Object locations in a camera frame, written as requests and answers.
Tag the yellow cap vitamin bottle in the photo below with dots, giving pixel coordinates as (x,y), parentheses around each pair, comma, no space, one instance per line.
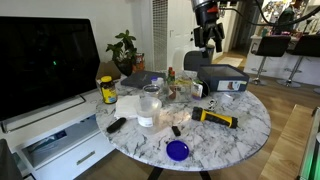
(108,90)

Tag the grey projector box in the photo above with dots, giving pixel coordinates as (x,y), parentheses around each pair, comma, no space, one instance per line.
(222,78)

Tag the black round disc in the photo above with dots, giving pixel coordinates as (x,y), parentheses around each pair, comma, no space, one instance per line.
(206,89)

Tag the yellow printed package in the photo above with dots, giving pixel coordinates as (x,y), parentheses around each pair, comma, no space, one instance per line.
(182,82)

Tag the white bar counter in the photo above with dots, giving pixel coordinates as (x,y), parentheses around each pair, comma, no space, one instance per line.
(283,66)

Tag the grey chair with metal legs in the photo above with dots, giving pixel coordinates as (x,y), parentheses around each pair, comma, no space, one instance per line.
(196,60)

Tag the clear plastic container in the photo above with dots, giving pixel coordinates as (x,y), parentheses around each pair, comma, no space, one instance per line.
(180,90)

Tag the white folded napkin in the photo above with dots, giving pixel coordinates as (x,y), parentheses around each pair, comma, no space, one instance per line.
(127,106)

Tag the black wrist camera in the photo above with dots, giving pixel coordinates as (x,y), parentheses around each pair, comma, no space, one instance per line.
(198,36)

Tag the green potted plant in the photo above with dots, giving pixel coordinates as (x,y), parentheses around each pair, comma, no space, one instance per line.
(124,50)

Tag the black remote control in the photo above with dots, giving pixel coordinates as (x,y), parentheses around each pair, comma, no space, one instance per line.
(116,125)

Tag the clear glass jar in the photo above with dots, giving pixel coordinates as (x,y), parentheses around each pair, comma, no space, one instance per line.
(152,90)

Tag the black flat screen television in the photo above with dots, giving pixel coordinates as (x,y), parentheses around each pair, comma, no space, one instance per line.
(43,63)

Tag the silver binder clip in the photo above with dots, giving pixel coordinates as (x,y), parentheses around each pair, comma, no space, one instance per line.
(212,107)
(211,101)

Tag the metal rail with green light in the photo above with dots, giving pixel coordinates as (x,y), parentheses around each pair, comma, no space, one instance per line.
(311,153)

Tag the blue round lid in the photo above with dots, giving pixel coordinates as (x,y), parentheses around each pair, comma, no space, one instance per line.
(177,150)

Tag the yellow and black flashlight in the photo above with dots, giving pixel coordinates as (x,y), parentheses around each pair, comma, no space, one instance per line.
(215,117)

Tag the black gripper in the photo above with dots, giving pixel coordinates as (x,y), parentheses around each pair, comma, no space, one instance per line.
(209,30)

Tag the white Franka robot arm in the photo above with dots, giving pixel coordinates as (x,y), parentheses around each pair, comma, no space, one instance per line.
(204,8)

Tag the brown cardboard piece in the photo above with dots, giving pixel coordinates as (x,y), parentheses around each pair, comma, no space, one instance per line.
(108,70)

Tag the white pink small packet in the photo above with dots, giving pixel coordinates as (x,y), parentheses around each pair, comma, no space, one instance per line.
(197,90)

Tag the small black block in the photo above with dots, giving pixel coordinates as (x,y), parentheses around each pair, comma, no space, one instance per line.
(176,130)

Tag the green hot sauce bottle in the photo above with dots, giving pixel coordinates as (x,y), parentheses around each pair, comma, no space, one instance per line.
(173,78)

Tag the small clear plastic piece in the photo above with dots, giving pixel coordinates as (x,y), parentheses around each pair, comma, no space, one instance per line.
(230,97)

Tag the white wall heater vent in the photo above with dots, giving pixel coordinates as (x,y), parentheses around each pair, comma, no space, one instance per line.
(160,33)

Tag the white television stand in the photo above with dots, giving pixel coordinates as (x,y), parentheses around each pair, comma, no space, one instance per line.
(56,140)

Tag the small blue cap bottle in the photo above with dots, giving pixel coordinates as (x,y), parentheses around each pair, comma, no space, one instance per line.
(156,81)

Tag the black table base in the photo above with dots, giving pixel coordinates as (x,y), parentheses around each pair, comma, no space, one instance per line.
(155,174)

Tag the clear plastic cup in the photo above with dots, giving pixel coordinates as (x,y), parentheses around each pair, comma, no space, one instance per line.
(148,111)

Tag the black bar stool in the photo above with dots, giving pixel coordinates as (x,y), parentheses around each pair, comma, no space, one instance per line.
(305,46)
(271,46)

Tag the red hot sauce bottle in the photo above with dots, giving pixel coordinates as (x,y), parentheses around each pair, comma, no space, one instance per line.
(170,75)

